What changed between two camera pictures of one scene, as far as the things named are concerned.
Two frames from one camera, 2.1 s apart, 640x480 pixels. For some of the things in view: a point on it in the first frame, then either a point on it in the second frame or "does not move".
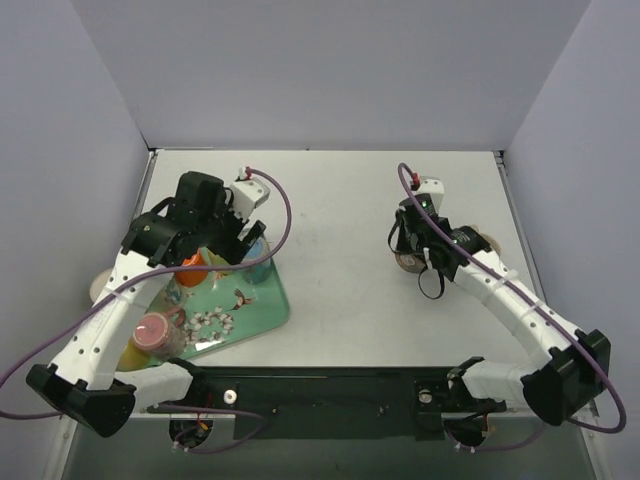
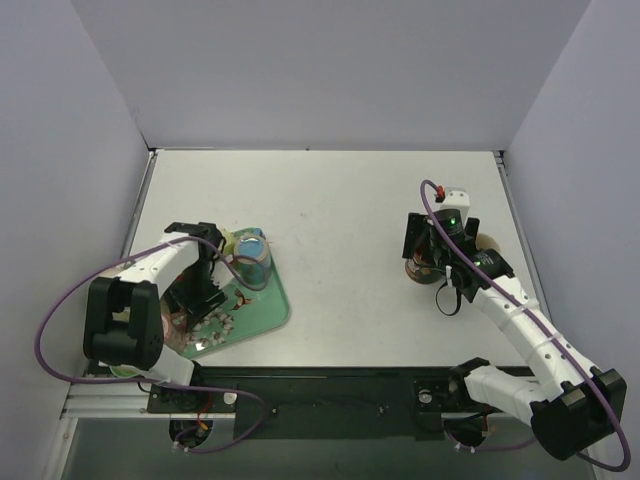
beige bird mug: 490,241 does not move
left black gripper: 239,232 → 198,298
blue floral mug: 259,273 does not move
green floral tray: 225,310 does not move
